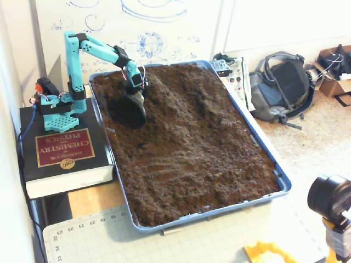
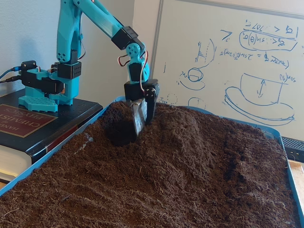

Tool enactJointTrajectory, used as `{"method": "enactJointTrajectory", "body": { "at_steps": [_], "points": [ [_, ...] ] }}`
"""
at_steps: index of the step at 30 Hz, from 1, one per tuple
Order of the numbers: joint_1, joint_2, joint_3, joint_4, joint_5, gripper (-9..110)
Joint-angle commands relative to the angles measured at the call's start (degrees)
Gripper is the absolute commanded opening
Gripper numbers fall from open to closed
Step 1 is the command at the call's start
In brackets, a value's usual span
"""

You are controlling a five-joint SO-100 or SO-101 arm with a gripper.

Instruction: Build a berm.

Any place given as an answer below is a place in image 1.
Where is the yellow plastic object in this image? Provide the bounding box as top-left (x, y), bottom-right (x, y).
top-left (244, 239), bottom-right (299, 263)

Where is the brown soil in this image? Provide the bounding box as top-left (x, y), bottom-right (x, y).
top-left (90, 62), bottom-right (281, 227)

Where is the grey backpack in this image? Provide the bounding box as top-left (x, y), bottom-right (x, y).
top-left (248, 51), bottom-right (316, 130)

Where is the blue plastic tray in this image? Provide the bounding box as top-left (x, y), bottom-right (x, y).
top-left (88, 59), bottom-right (293, 234)

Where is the black camera lens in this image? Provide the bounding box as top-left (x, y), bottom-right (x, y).
top-left (307, 174), bottom-right (351, 220)

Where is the white electronics board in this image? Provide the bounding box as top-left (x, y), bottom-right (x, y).
top-left (219, 56), bottom-right (257, 112)

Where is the whiteboard with blue drawings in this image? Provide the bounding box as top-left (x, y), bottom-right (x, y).
top-left (34, 0), bottom-right (223, 75)

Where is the black device with perforated top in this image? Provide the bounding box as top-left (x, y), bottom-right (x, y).
top-left (210, 59), bottom-right (234, 77)

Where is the black chemistry handbook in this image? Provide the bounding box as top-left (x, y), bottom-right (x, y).
top-left (19, 98), bottom-right (115, 200)

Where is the blue cable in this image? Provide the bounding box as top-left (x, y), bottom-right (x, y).
top-left (16, 108), bottom-right (38, 159)

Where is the dark green bag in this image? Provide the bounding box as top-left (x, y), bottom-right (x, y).
top-left (212, 52), bottom-right (238, 64)

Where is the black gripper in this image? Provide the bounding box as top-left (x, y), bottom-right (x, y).
top-left (124, 78), bottom-right (149, 104)

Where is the pale grid cutting mat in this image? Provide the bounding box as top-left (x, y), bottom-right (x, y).
top-left (42, 196), bottom-right (330, 263)

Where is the brown cardboard box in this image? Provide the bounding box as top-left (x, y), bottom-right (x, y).
top-left (311, 44), bottom-right (351, 107)

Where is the yellow black camera stand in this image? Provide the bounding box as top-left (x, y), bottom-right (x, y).
top-left (322, 218), bottom-right (351, 263)

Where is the black cable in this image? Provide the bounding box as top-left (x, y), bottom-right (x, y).
top-left (16, 134), bottom-right (47, 263)

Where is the grey metal rod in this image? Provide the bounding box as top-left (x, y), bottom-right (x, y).
top-left (160, 227), bottom-right (184, 236)

